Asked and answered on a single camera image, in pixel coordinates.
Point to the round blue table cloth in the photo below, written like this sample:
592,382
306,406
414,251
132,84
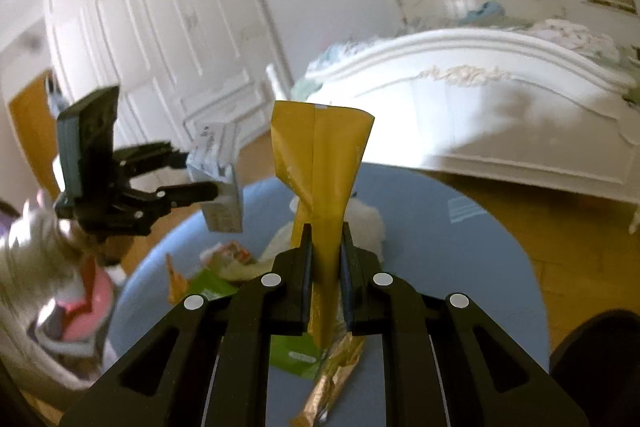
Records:
436,239

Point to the white wardrobe doors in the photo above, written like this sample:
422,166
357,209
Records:
178,63

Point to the green snack wrapper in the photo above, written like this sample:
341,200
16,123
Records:
297,355

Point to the pink white trash bag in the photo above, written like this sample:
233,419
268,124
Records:
55,297

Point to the white medicine box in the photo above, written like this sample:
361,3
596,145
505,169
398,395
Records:
212,158

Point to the white carved bed frame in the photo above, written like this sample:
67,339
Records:
551,126

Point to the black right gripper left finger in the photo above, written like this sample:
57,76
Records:
206,362

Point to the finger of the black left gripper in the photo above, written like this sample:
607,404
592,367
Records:
157,204
137,160

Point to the light green bedding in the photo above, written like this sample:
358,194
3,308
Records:
465,52

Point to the orange yellow foil bag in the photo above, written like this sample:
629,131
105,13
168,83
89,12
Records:
317,152

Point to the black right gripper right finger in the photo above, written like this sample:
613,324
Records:
445,361

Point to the gold snack bar wrapper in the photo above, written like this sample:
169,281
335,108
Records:
331,380

